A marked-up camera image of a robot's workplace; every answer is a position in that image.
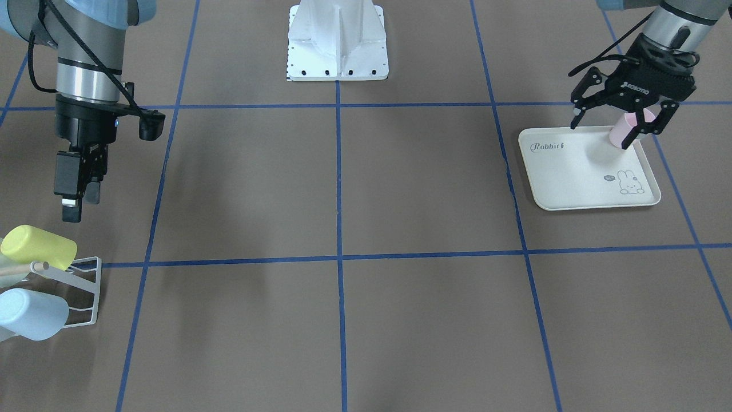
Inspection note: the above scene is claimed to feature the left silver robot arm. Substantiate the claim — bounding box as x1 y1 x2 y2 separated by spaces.
569 1 730 149

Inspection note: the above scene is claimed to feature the yellow cup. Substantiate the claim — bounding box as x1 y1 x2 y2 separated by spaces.
2 225 78 270

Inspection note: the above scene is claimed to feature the white wire cup rack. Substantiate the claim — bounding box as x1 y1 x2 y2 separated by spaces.
2 256 102 328

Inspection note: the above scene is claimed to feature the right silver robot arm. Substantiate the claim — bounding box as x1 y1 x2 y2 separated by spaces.
2 1 165 223

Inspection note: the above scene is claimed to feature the pink cup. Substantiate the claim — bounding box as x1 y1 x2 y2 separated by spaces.
609 113 638 149

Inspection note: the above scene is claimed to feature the cream rabbit tray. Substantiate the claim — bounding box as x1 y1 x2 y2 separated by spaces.
518 126 662 211

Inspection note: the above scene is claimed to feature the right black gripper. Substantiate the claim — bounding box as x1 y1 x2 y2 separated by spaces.
53 96 117 223

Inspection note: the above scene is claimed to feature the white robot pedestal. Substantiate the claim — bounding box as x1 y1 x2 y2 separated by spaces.
286 1 389 82

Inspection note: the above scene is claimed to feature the cream white cup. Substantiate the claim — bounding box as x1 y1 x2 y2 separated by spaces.
1 253 29 288

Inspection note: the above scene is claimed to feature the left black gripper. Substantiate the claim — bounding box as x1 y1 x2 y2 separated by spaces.
570 34 697 150

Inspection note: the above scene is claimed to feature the blue cup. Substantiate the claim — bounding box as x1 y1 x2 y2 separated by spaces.
1 288 70 341

